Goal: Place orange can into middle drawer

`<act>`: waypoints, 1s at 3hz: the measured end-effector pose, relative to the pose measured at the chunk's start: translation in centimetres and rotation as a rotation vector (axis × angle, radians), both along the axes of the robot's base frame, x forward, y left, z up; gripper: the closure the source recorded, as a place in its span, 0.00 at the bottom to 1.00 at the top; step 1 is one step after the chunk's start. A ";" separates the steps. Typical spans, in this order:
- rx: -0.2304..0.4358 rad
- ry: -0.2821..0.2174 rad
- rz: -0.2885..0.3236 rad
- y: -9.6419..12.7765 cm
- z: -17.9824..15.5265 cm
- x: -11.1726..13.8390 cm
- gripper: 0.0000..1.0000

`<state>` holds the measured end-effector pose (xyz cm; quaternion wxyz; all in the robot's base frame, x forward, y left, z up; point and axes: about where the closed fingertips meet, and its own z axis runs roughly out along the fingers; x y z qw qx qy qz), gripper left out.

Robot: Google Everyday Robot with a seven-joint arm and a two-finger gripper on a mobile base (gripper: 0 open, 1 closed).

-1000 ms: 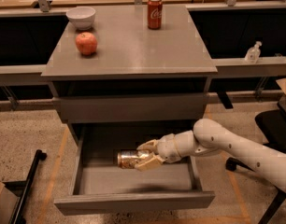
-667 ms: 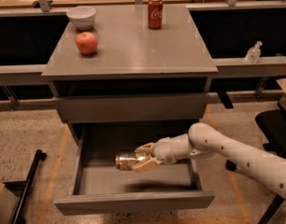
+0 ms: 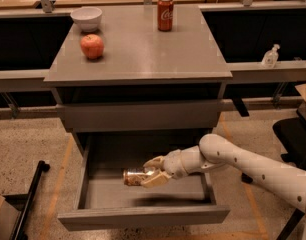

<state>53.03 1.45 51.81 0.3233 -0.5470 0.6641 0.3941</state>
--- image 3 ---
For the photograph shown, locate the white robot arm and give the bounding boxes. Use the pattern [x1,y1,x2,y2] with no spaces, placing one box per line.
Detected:
[140,134,306,240]

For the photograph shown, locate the clear sanitizer pump bottle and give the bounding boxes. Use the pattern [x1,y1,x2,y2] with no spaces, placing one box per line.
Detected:
[261,44,280,68]

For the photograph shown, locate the red apple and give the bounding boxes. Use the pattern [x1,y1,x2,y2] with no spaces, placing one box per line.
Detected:
[80,34,104,59]

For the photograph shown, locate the cardboard box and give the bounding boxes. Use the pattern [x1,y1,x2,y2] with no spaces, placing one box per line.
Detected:
[0,195,19,240]

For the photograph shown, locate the black office chair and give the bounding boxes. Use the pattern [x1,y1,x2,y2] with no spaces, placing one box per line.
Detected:
[241,80,306,240]

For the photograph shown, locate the black cart frame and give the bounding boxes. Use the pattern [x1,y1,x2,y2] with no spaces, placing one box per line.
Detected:
[5,160,50,240]

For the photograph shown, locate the closed grey top drawer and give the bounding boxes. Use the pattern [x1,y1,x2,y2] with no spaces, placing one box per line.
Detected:
[57,100,221,132]

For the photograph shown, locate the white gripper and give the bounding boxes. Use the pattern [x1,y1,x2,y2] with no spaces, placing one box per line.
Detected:
[141,150,188,188]

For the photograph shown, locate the grey drawer cabinet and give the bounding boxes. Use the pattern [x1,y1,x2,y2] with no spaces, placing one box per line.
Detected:
[43,4,233,232]

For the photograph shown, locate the open grey middle drawer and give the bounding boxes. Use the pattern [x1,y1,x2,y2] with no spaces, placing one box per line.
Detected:
[58,129,230,231]

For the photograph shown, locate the red cola can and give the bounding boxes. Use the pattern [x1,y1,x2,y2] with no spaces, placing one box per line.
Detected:
[157,0,174,31]

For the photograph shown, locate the white ceramic bowl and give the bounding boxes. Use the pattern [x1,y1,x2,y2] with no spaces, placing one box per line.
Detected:
[70,7,102,32]

